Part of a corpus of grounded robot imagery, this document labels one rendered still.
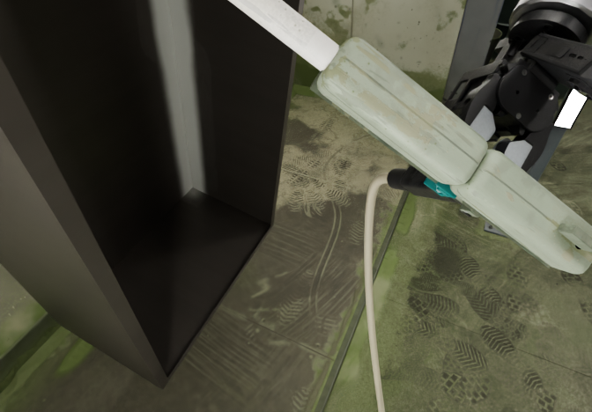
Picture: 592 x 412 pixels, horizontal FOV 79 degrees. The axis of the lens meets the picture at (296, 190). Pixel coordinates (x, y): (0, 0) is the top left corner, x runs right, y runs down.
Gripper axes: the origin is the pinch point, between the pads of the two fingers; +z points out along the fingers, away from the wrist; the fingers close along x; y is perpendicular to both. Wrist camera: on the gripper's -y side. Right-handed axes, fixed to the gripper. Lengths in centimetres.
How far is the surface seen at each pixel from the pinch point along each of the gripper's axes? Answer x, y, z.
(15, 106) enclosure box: 37.2, 2.2, 15.8
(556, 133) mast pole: -82, 86, -70
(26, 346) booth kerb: 42, 121, 111
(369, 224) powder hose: -7.3, 29.1, 5.7
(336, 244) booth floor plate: -48, 132, 14
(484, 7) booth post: -53, 145, -135
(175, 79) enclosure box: 43, 78, -2
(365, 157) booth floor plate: -52, 175, -38
